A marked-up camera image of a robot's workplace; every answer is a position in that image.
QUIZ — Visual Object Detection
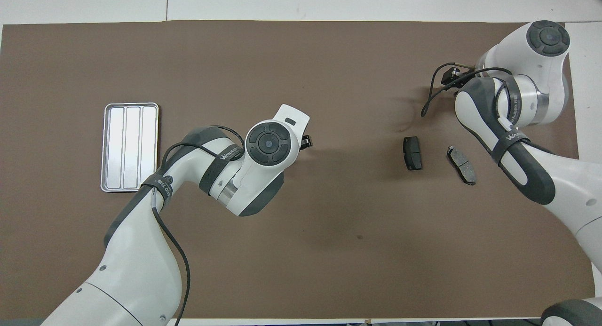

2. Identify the rectangular dark brake pad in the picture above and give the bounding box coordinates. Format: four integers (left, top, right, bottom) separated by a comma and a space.
403, 136, 423, 171

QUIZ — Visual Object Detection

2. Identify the brown table mat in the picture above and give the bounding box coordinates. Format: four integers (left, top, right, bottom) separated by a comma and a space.
0, 20, 598, 319

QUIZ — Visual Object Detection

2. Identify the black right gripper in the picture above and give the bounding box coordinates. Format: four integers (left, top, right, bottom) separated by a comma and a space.
441, 66, 465, 86

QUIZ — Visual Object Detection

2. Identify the dark brake pad with tab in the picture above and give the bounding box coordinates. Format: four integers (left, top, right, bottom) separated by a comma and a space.
447, 146, 477, 186

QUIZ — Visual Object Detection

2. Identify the silver metal tray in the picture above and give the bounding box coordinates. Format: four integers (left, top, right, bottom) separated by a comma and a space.
100, 102, 160, 193

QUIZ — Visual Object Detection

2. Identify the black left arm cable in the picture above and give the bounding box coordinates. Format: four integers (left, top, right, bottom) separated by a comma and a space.
151, 125, 246, 326

